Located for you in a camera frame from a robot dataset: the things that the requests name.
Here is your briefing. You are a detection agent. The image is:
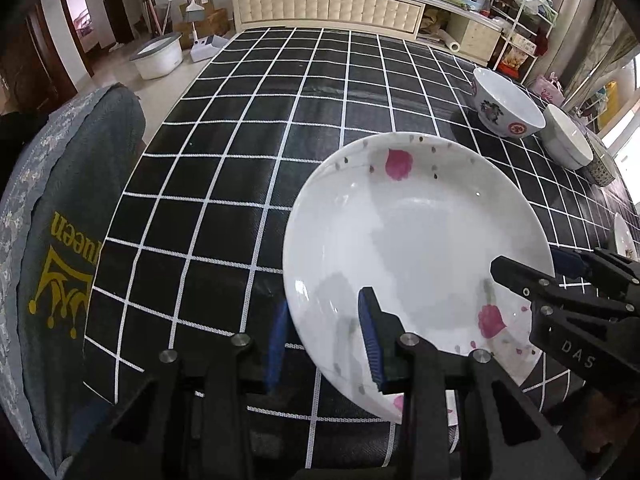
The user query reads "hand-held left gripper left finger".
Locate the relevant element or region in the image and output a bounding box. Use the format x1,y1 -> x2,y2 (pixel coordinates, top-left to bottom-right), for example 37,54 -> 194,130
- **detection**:
65,302 -> 292,480

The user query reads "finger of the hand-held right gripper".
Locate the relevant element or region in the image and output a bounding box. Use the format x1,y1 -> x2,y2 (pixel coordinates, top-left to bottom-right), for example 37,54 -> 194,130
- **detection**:
550,246 -> 640,287
489,255 -> 640,318

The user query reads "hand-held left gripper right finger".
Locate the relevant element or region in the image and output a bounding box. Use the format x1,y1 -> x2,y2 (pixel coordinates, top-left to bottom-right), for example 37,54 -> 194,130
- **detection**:
357,286 -> 588,480

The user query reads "green patterned bowl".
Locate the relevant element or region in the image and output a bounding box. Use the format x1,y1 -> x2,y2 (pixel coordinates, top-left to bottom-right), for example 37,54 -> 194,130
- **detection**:
584,132 -> 619,187

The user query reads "white plate with pink flowers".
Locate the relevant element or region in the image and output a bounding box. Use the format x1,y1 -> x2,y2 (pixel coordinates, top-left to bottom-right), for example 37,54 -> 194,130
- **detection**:
282,131 -> 557,423

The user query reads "small white plate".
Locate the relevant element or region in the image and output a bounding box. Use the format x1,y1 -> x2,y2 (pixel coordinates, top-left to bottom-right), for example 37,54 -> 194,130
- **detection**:
613,212 -> 639,261

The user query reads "plain white bowl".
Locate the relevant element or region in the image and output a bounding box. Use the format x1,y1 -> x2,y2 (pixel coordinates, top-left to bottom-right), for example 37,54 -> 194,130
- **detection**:
542,104 -> 595,171

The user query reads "white bowl with red pattern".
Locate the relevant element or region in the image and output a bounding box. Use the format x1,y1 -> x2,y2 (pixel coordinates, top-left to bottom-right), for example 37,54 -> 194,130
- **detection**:
472,67 -> 546,140

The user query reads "pink bag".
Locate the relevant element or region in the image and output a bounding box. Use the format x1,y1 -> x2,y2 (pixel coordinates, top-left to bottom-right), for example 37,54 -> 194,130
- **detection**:
530,73 -> 564,104

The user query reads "white paper roll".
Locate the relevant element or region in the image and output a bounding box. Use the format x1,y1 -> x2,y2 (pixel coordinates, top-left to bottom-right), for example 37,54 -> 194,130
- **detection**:
434,29 -> 461,52

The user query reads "white open box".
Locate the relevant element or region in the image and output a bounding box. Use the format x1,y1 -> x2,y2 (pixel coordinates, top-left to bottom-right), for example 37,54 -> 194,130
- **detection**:
189,35 -> 229,64

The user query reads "white plastic basin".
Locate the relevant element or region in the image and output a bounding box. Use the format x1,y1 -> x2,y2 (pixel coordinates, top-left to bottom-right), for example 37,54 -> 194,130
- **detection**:
129,32 -> 184,80

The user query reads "cream tufted cabinet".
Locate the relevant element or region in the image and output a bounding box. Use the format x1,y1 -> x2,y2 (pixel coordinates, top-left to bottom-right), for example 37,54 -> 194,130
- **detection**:
230,0 -> 503,59

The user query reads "cardboard box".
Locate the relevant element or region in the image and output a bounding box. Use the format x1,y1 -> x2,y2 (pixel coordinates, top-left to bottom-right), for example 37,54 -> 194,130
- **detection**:
172,0 -> 231,50

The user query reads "white wire rack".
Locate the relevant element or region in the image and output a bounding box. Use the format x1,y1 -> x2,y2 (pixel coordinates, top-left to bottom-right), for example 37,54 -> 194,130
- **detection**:
487,0 -> 559,85

